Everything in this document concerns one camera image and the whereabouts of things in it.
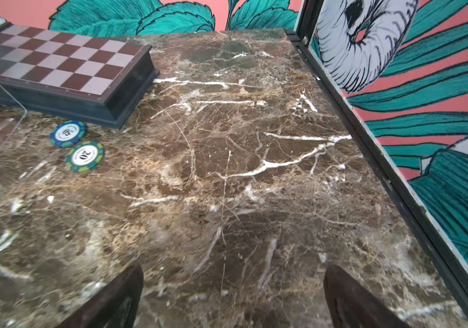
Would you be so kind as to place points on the green poker chip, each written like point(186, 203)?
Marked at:
point(68, 134)
point(85, 157)

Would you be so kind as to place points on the green poker chip far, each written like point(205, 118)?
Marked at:
point(68, 134)

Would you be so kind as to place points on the folded checkered chess board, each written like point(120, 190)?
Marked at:
point(94, 80)

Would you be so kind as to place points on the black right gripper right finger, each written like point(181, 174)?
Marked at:
point(351, 305)

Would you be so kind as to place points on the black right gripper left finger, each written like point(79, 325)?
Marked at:
point(115, 305)

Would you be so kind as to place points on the green poker chip near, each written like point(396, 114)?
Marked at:
point(85, 157)

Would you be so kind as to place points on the right black frame post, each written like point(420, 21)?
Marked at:
point(307, 20)

